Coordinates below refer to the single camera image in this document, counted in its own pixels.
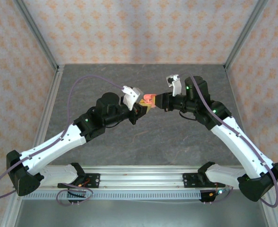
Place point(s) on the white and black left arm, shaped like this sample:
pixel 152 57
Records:
pixel 51 146

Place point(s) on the small circuit board with LEDs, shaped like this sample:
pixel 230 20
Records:
pixel 218 192

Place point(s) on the grey metal sheet shelf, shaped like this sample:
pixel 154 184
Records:
pixel 139 215

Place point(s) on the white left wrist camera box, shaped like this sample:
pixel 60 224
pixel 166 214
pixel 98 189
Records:
pixel 132 97

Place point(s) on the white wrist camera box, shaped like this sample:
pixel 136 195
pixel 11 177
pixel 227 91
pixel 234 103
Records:
pixel 132 97
pixel 176 88

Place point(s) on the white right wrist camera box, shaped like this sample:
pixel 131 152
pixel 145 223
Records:
pixel 176 88

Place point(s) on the aluminium table side rail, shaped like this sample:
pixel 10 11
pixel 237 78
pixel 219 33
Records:
pixel 237 101
pixel 49 99

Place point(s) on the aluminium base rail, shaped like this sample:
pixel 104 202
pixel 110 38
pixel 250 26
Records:
pixel 141 177

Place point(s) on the aluminium frame post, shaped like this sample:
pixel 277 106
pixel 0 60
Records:
pixel 37 35
pixel 244 35

